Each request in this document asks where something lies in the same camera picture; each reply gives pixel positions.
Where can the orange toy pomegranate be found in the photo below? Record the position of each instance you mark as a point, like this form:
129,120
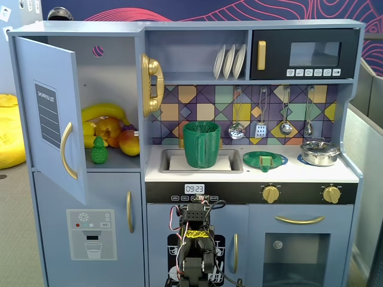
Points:
107,128

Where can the green ribbed plastic cup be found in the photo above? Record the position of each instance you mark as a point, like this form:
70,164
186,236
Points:
197,149

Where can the grey toy sink basin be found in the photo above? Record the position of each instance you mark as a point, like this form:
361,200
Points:
237,163

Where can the blue wooden toy kitchen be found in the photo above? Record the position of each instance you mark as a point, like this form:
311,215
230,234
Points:
209,25

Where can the black toy microwave door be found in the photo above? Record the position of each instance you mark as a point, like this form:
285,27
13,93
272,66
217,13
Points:
299,36

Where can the white toy plate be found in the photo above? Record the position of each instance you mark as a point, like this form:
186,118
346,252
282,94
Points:
229,61
239,61
219,61

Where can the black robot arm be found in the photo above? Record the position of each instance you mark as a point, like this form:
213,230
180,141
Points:
194,269

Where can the grey desk divider panel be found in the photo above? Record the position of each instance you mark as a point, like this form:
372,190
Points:
365,179

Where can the steel toy pot with lid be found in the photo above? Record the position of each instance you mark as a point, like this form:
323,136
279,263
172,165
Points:
318,155

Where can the gold toy telephone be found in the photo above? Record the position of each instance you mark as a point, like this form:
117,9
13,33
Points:
149,67

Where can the steel toy slotted spatula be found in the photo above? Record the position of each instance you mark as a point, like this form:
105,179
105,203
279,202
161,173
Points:
261,130

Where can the blue oven door with window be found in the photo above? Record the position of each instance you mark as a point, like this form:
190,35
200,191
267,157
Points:
257,215

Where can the steel toy spoon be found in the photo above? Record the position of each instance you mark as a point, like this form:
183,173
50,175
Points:
309,129

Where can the green toy pineapple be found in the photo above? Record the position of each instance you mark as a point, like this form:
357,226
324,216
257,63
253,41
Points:
99,154

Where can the blue dishwasher door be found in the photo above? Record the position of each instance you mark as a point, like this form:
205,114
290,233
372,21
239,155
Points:
155,224

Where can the white wall socket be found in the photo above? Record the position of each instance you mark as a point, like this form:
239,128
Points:
37,6
8,32
30,5
4,14

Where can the steel toy skimmer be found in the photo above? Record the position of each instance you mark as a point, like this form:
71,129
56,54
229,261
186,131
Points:
237,131

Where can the green plastic lid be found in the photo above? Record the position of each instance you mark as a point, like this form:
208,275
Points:
254,158

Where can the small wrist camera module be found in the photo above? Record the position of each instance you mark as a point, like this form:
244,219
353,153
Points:
200,198

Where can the steel toy ladle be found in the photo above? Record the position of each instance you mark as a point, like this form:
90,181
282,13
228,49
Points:
286,128

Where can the blue shopping list cabinet door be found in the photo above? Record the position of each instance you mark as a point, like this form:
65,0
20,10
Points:
45,65

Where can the blue ice dispenser fridge door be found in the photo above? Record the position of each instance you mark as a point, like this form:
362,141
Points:
60,194

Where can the yellow toy lemon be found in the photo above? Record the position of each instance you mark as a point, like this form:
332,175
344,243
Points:
88,128

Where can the purple toy grapes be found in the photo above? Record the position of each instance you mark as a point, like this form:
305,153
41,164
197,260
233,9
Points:
128,127

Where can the gold stove knob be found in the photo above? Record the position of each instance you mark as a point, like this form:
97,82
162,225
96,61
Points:
270,195
331,195

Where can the large yellow toy banana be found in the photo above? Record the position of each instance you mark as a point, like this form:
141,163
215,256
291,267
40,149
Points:
104,109

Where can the orange yellow toy mango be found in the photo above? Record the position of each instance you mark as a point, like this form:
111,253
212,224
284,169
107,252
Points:
130,143

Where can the yellow beanbag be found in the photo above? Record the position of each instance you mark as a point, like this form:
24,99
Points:
9,134

